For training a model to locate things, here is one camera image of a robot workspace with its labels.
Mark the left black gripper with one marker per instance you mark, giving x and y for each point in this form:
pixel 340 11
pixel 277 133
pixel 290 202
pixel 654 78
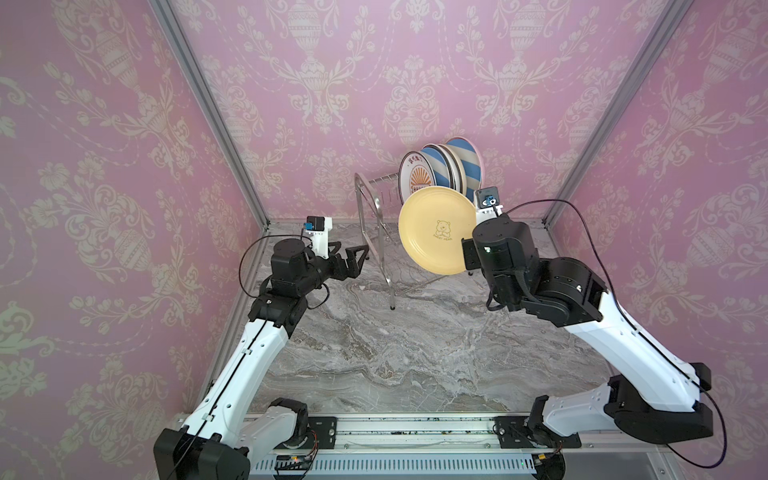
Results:
pixel 352 269

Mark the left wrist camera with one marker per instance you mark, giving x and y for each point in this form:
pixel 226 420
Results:
pixel 317 229

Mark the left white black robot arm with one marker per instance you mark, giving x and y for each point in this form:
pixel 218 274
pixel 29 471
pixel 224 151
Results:
pixel 214 442

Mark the beige plate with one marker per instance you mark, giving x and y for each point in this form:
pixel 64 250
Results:
pixel 460 167

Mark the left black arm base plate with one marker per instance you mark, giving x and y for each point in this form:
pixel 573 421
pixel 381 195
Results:
pixel 317 431

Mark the chrome wire dish rack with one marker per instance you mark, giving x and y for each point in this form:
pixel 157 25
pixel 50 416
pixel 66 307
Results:
pixel 381 235

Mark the aluminium rail frame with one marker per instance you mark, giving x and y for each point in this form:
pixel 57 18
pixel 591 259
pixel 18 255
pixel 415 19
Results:
pixel 463 446

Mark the yellow plate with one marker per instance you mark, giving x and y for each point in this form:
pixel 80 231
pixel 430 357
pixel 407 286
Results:
pixel 432 224

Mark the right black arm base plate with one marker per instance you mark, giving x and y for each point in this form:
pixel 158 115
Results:
pixel 519 432

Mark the pink plate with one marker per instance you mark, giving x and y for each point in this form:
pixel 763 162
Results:
pixel 483 171

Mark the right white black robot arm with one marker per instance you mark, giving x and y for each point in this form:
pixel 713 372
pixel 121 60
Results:
pixel 654 396

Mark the blue striped plate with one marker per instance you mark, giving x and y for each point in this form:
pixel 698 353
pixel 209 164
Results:
pixel 471 162
pixel 438 165

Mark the orange sunburst plate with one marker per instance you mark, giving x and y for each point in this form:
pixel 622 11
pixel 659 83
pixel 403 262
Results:
pixel 414 173
pixel 453 172

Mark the small electronics board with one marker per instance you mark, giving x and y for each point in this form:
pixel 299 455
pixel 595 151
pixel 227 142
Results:
pixel 290 463

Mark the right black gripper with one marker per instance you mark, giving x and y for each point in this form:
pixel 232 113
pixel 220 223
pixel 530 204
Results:
pixel 470 254

